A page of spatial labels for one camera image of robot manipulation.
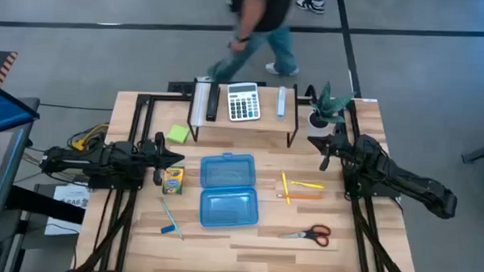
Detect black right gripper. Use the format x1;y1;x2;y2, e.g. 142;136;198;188
307;133;350;173

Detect wooden shelf with black legs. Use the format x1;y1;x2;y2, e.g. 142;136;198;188
186;79;301;149

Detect green sticky note pad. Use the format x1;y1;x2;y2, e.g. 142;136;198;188
165;123;191;144

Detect blue tilted monitor screen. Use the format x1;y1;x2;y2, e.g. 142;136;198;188
0;81;42;140

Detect snake plant in white pot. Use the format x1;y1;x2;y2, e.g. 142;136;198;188
306;79;356;139

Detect black floor cable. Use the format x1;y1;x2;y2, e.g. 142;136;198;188
39;103;114;112

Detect black power strip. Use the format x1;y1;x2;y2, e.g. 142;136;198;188
167;79;197;96

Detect yellow cable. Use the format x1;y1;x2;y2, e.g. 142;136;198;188
66;121;110;153

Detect blue plastic pencil box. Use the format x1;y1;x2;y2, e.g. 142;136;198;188
198;151;262;229

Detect black stand bar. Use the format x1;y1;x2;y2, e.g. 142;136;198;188
5;183;87;225

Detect white grey desk calculator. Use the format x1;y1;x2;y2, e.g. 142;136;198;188
226;82;263;123

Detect black mat with orange stripes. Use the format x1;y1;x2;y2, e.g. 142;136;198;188
0;50;19;90

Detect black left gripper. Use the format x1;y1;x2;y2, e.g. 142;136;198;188
140;131;186;187

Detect black aluminium table frame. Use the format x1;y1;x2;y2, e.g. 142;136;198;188
72;90;194;272
291;95;426;272

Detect teal pen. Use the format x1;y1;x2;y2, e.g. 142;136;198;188
156;196;186;241

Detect grey chair base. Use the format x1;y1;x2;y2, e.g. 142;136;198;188
461;138;484;165

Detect person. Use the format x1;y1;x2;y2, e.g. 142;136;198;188
294;0;327;15
206;0;303;86

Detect white eraser block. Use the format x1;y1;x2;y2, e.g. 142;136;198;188
190;82;211;128

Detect black stapler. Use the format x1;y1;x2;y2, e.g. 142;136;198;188
205;82;221;122

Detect white stapler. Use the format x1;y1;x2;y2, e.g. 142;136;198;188
275;86;288;119

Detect green yellow crayon box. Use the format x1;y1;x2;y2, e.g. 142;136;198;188
161;165;186;196

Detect red black handled scissors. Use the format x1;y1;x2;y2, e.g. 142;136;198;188
277;222;332;248

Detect white printed paper sheet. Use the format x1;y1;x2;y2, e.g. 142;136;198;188
44;183;91;237

